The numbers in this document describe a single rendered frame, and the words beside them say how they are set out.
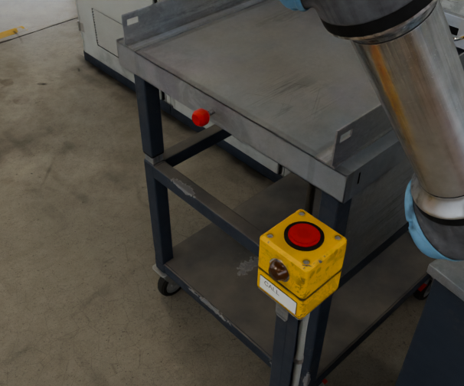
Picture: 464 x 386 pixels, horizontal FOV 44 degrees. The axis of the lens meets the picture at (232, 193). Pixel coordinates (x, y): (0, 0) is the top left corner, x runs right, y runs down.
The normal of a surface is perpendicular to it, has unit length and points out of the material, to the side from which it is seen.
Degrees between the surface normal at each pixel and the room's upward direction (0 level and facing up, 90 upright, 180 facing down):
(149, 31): 90
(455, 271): 0
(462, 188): 95
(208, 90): 0
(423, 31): 82
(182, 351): 0
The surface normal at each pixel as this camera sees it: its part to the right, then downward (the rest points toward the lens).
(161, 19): 0.69, 0.48
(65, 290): 0.01, -0.76
